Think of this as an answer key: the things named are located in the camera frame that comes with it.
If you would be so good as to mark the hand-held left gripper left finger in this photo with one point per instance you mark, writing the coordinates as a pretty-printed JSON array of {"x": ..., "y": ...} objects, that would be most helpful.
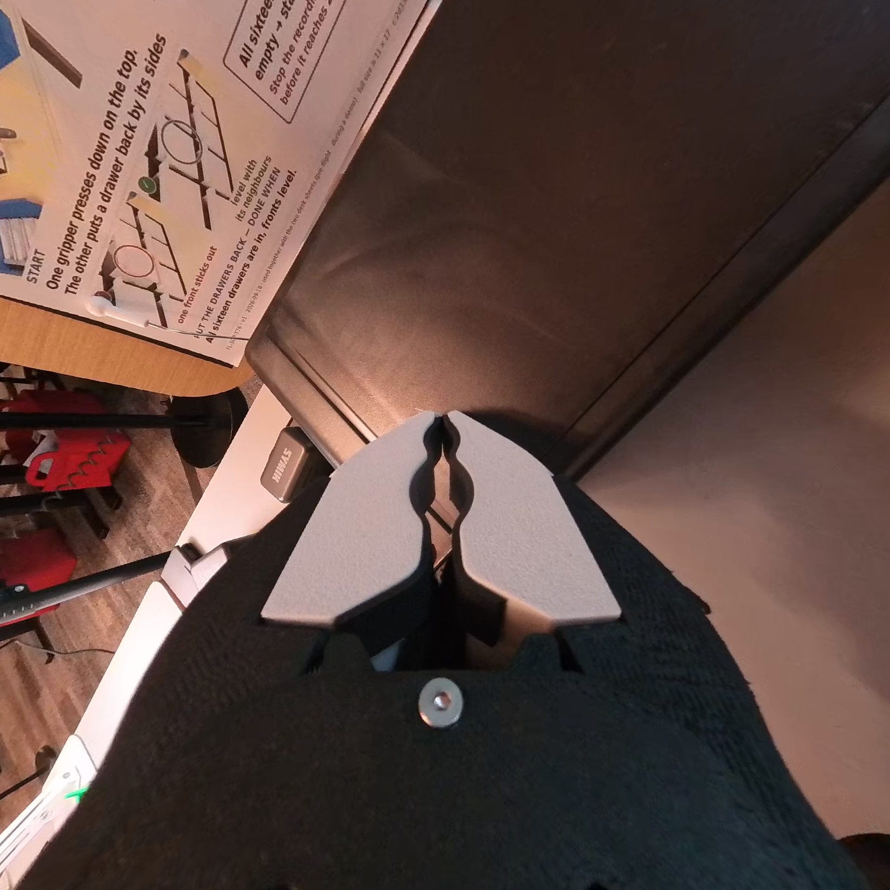
[{"x": 354, "y": 542}]

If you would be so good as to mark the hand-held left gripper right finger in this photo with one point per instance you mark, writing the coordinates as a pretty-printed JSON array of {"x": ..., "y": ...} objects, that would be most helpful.
[{"x": 528, "y": 549}]

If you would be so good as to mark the black drawer cabinet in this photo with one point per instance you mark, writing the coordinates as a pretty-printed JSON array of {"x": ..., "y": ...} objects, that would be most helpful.
[{"x": 556, "y": 208}]

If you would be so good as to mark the dark grey charger box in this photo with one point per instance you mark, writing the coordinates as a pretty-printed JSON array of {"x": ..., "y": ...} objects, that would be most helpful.
[{"x": 288, "y": 466}]

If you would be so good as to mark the grey table clamp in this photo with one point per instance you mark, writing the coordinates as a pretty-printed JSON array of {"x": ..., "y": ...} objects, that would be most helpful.
[{"x": 195, "y": 574}]

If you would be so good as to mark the black metal rod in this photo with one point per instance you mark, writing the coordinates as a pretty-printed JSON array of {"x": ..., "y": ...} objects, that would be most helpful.
[{"x": 104, "y": 580}]

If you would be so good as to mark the red plastic case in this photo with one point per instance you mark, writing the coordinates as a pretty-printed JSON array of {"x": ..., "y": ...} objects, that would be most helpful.
[
  {"x": 35, "y": 563},
  {"x": 76, "y": 431}
]

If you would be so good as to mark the wooden divider board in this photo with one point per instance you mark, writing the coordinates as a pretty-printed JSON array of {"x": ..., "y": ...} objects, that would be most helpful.
[{"x": 104, "y": 354}]

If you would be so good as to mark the white poster clip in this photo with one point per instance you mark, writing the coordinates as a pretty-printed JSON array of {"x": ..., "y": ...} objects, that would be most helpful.
[{"x": 104, "y": 306}]

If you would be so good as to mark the instruction poster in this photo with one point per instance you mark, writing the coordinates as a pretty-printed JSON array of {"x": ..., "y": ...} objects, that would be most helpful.
[{"x": 208, "y": 174}]

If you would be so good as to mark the white bracket with green mark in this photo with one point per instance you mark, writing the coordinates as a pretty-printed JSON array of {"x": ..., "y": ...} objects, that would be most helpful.
[{"x": 69, "y": 782}]

